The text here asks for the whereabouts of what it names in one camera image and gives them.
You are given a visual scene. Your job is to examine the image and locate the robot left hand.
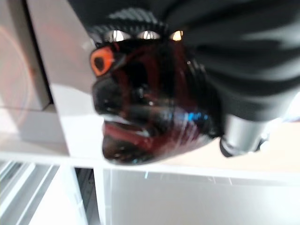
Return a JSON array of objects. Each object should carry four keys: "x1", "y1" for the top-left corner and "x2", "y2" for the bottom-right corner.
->
[{"x1": 67, "y1": 0, "x2": 300, "y2": 158}]

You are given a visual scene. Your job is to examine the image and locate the white refrigerator side panel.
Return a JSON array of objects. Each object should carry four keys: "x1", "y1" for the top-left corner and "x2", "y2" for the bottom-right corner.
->
[{"x1": 25, "y1": 0, "x2": 105, "y2": 157}]

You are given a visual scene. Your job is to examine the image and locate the clear refrigerator drawer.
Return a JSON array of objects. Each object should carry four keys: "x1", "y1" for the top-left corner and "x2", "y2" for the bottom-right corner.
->
[{"x1": 93, "y1": 167, "x2": 300, "y2": 225}]

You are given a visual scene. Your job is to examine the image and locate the white refrigerator shelf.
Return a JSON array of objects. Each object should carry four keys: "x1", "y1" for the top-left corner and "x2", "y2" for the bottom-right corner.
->
[{"x1": 0, "y1": 121, "x2": 300, "y2": 184}]

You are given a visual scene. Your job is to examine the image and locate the white refrigerator rack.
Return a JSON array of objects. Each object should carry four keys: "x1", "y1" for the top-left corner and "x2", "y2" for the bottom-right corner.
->
[{"x1": 0, "y1": 160, "x2": 94, "y2": 225}]

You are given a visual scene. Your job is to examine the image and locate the grey beige box panel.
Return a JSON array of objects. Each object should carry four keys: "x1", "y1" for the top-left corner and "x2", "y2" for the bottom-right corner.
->
[{"x1": 0, "y1": 0, "x2": 55, "y2": 111}]

